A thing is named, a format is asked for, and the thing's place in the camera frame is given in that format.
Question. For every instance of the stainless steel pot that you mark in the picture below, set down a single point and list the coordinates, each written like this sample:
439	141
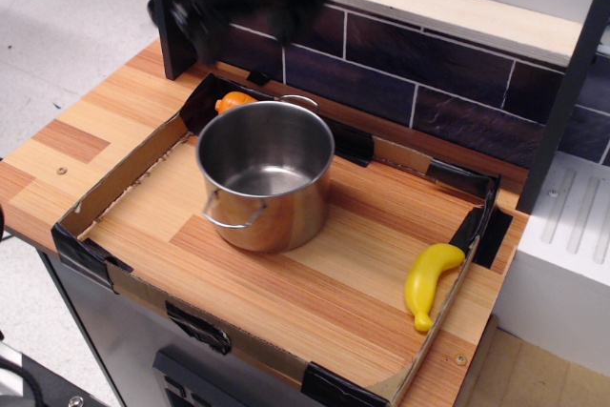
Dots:
267	172

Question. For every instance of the cardboard fence with black tape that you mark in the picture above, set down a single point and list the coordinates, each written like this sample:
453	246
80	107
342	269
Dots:
324	324

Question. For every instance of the orange toy carrot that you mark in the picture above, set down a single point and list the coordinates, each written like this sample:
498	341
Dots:
232	100

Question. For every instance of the yellow toy banana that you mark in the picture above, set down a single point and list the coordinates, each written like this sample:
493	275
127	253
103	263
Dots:
420	285

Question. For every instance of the black toy oven front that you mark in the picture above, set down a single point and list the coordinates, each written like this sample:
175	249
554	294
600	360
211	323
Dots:
182	386

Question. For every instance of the white toy sink unit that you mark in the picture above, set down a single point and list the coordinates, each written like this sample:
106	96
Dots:
556	293

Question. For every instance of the dark wooden shelf frame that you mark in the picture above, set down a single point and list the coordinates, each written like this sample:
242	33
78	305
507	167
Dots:
489	86

